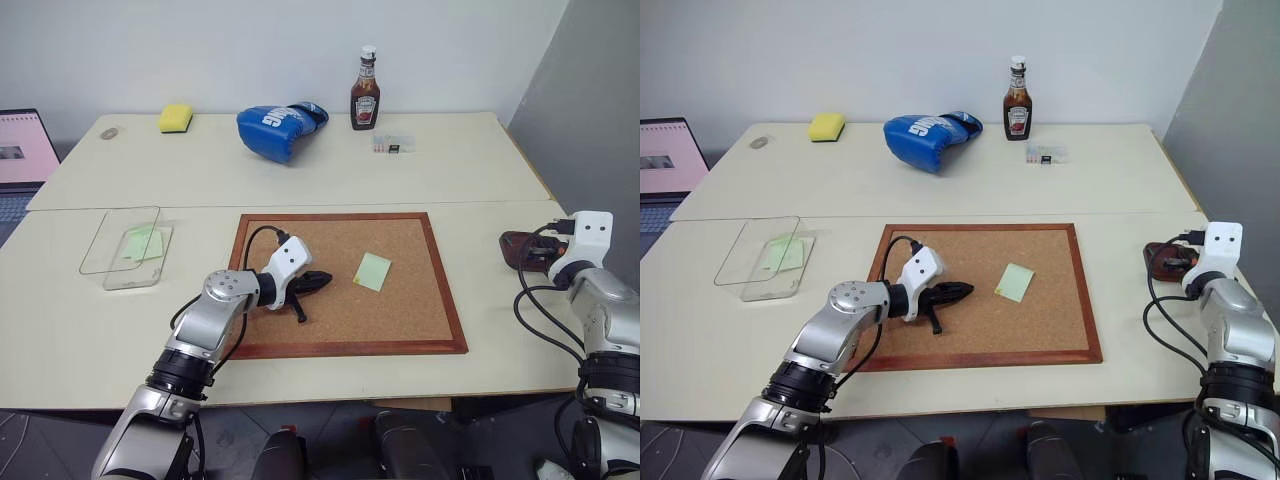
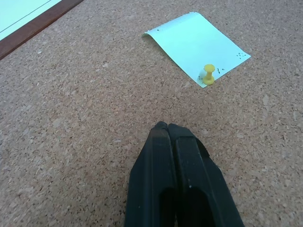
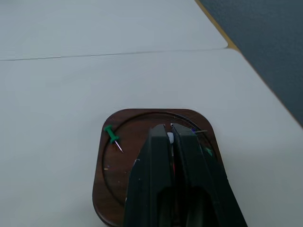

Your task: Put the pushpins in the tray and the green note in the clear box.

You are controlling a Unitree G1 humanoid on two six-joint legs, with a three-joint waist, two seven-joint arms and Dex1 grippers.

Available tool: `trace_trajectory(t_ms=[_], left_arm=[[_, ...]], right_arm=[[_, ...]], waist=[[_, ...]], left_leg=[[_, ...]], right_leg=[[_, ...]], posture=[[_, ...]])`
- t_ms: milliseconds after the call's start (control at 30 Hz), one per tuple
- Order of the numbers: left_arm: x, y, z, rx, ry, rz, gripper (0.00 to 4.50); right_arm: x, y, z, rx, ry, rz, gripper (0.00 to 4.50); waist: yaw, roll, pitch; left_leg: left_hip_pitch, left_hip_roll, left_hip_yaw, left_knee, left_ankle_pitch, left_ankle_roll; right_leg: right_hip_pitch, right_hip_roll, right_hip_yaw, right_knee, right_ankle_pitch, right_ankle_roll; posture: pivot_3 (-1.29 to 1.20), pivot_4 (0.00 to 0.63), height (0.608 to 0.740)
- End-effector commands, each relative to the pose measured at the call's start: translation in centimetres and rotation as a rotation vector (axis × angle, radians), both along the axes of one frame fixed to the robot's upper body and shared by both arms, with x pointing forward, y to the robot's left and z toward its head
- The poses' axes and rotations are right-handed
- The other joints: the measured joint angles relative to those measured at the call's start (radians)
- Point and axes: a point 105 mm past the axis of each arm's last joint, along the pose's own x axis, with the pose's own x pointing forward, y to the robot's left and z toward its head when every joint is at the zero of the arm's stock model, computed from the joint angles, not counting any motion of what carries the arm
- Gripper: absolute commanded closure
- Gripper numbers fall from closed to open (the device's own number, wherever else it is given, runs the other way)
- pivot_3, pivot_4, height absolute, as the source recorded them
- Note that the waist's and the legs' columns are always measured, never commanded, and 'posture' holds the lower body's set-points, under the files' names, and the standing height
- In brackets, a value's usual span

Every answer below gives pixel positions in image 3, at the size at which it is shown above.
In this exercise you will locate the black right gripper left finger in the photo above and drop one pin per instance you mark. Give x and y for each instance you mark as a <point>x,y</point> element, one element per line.
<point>151,170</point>

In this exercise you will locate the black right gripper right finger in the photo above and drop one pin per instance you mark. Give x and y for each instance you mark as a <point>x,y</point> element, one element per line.
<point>196,170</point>

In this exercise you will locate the white pushpin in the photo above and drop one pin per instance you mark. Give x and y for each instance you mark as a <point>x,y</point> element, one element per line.
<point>171,137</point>

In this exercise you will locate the dark brown wooden tray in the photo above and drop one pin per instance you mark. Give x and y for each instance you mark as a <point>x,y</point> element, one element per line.
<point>113,170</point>

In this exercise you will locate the green pushpin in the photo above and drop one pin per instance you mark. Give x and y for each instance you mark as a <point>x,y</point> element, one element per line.
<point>112,136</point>
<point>208,151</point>

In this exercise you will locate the purple pushpin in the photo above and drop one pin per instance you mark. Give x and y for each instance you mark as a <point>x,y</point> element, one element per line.
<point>200,131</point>

